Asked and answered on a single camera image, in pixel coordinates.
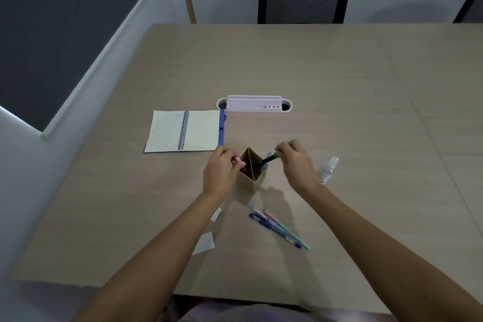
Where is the person's right hand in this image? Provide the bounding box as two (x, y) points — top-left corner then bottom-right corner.
(275, 139), (322, 195)

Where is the person's left hand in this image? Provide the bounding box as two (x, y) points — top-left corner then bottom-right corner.
(203, 145), (247, 202)

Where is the person's left forearm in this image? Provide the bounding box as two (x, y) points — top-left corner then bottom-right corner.
(70, 191), (229, 322)

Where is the person's right forearm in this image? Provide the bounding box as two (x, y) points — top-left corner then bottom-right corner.
(302, 184), (483, 322)

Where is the beige square pen holder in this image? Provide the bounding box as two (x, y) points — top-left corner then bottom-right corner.
(236, 147), (269, 194)

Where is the clear small spray bottle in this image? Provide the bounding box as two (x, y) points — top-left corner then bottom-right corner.
(317, 156), (339, 185)

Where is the white pink desk organizer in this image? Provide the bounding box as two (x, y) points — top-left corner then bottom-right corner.
(226, 95), (283, 113)

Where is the open spiral notebook blue cover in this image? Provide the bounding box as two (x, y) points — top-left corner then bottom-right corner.
(143, 109), (227, 154)

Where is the dark blue pen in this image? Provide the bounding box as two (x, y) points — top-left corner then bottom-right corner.
(249, 213), (302, 249)

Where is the pink and teal pen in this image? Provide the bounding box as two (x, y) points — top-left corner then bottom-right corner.
(264, 210), (311, 251)

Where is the large white paper scrap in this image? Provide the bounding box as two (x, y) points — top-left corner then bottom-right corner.
(192, 232), (216, 256)

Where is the person's light patterned clothing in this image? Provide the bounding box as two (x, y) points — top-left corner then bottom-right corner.
(158, 295), (397, 322)

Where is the dark window with white frame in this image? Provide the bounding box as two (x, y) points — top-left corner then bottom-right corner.
(0, 0), (157, 141)

